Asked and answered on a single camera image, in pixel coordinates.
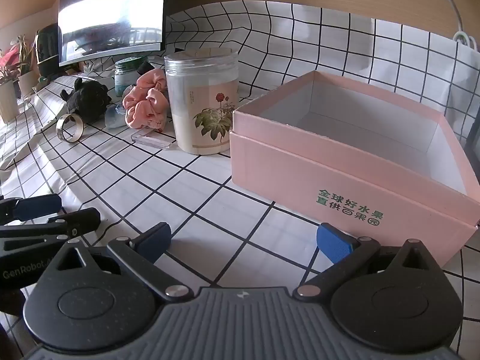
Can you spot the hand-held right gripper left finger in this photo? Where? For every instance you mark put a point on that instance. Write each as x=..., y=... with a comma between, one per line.
x=154, y=239

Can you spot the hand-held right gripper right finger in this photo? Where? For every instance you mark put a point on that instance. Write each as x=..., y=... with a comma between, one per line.
x=333, y=243

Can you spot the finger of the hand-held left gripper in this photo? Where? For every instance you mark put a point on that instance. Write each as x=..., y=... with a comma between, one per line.
x=80, y=220
x=35, y=207

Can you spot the pink cardboard box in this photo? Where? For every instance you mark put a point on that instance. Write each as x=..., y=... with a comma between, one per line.
x=337, y=180

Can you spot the black plush toy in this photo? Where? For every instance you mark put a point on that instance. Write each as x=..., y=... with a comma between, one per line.
x=88, y=99

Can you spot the checked white tablecloth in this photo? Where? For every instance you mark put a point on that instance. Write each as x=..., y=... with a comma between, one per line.
x=210, y=195

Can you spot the clear acrylic block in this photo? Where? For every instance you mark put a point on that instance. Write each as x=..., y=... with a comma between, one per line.
x=152, y=140

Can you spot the potted plant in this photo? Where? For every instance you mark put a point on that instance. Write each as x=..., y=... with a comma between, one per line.
x=7, y=101
x=27, y=82

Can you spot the pink scrunchie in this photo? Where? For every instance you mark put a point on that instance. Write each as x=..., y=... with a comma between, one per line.
x=144, y=105

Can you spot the clear jar with floral label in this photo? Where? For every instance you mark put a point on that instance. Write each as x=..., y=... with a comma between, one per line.
x=204, y=112

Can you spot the glass jar with green lid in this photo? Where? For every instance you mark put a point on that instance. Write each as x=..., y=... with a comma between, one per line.
x=125, y=77

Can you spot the black speaker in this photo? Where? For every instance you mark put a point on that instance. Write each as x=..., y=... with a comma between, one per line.
x=47, y=52

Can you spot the computer monitor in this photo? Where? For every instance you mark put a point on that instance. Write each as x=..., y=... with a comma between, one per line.
x=112, y=15

